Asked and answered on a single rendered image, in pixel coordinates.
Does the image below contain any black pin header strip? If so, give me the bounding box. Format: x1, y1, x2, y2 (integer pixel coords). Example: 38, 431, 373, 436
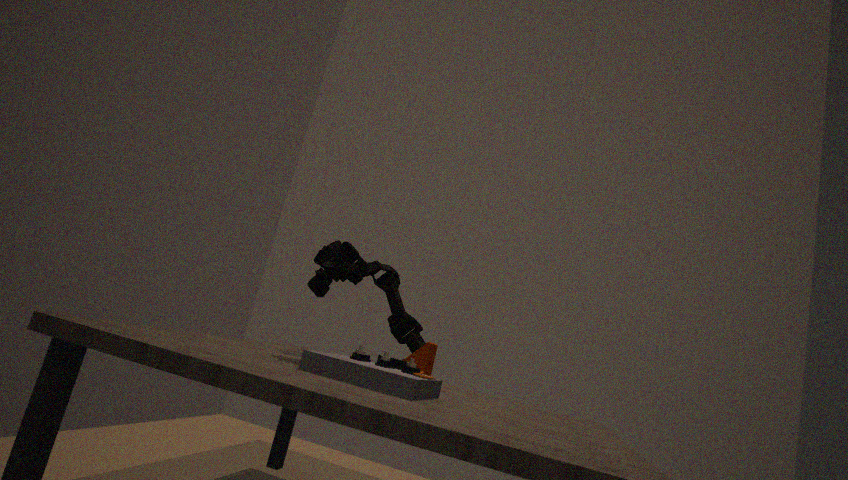
377, 355, 407, 370

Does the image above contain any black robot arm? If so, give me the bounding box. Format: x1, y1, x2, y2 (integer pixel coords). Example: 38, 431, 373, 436
314, 241, 426, 353

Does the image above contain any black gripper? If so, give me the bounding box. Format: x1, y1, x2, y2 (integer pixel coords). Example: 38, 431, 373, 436
307, 242, 359, 297

